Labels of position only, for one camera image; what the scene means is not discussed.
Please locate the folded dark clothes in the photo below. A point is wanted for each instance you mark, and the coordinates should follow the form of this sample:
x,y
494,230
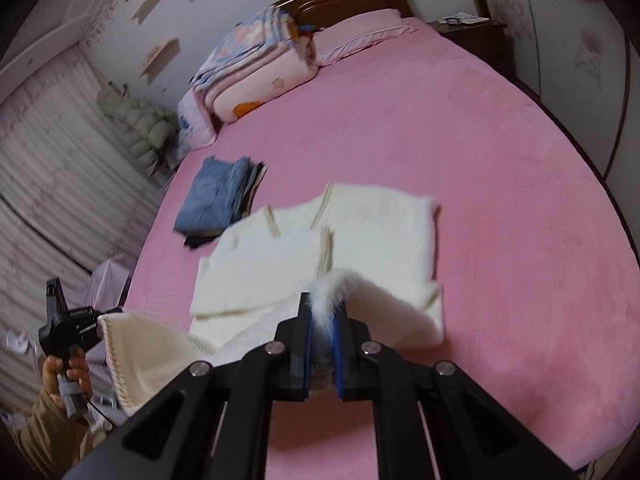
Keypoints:
x,y
230,209

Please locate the white fuzzy cardigan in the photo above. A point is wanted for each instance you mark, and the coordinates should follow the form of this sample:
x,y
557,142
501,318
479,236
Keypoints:
x,y
366,248

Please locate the dark wooden nightstand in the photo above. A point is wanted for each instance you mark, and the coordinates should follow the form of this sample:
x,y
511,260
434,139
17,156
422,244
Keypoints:
x,y
483,37

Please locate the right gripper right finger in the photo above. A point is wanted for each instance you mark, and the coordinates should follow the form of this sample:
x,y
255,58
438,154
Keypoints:
x,y
350,379

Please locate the white gift bag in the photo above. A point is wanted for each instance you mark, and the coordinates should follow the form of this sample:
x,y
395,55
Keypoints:
x,y
108,284

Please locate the pink cartoon pillow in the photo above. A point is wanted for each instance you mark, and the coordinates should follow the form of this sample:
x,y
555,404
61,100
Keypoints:
x,y
195,121

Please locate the person's left hand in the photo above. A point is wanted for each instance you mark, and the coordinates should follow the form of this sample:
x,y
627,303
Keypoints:
x,y
75,369

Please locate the dark wooden headboard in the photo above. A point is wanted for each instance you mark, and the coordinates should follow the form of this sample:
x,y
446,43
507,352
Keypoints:
x,y
320,14

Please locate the pink flat pillow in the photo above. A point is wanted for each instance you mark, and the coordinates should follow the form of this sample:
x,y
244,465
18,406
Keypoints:
x,y
358,33

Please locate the white pleated curtain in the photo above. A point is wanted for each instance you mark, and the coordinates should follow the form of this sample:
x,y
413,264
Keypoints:
x,y
71,194

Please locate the pink bed sheet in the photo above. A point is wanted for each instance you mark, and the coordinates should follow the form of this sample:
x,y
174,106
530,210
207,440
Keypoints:
x,y
541,286

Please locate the folded pink quilt stack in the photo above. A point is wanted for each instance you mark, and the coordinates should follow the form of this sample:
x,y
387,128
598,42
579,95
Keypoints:
x,y
262,58

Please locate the person's left forearm sleeve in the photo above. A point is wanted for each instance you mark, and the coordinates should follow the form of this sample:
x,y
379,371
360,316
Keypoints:
x,y
50,443

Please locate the wooden wall shelf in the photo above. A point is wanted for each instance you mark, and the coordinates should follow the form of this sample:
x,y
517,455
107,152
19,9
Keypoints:
x,y
155,54

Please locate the grey-green puffer jacket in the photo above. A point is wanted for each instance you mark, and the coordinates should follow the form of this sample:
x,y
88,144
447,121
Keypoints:
x,y
145,128

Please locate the floral wardrobe door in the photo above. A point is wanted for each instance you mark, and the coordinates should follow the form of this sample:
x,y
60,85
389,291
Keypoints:
x,y
578,60

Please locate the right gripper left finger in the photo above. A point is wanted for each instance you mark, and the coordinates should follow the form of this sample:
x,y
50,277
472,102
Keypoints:
x,y
294,372

